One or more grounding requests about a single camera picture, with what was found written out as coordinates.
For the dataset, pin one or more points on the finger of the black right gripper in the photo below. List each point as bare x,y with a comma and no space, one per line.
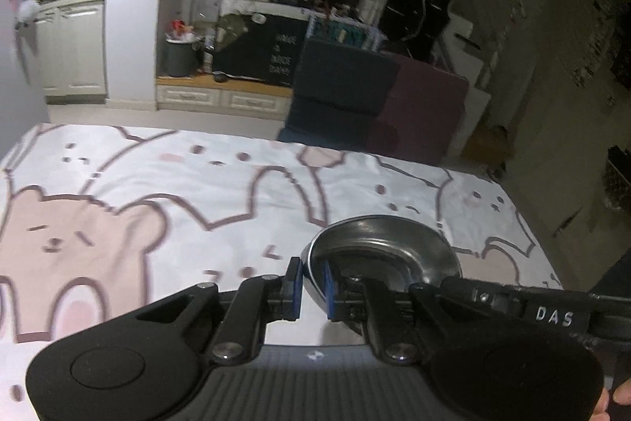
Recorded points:
598,316

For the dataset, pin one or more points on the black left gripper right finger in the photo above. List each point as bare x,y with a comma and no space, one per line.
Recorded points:
370,303

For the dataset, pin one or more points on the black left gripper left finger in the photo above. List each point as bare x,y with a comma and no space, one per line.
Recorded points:
246,312

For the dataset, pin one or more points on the round stainless steel bowl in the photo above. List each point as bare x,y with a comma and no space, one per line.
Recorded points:
395,250

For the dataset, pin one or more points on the person's right hand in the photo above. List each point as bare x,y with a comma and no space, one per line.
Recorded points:
621,396

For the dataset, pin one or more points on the cartoon bear patterned tablecloth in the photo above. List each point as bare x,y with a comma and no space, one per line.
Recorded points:
97,221

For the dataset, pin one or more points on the maroon folded cushion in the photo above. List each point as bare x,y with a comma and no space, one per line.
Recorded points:
421,114

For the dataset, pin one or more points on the white low drawer cabinet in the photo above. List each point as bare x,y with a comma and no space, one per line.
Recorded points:
203,93

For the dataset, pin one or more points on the black have a nice day sign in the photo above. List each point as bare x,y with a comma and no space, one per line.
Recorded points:
258,47

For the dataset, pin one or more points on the dark grey bin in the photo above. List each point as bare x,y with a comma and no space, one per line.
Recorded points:
181,57

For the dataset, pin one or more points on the white closet doors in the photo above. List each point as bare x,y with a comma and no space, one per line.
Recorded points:
70,49

